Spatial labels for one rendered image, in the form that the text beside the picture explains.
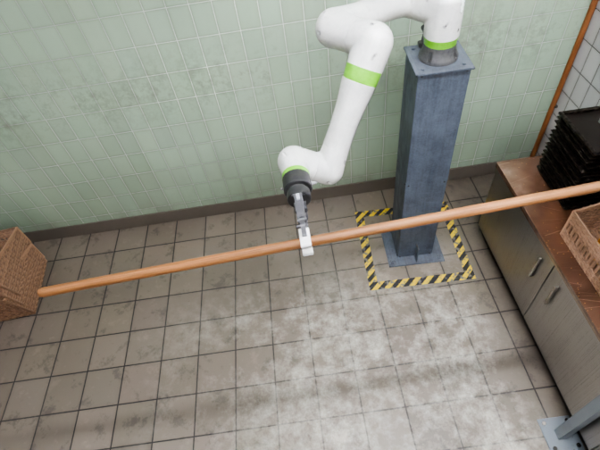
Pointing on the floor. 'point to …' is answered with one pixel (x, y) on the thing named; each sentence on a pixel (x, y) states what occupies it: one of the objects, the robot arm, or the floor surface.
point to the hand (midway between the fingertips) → (305, 241)
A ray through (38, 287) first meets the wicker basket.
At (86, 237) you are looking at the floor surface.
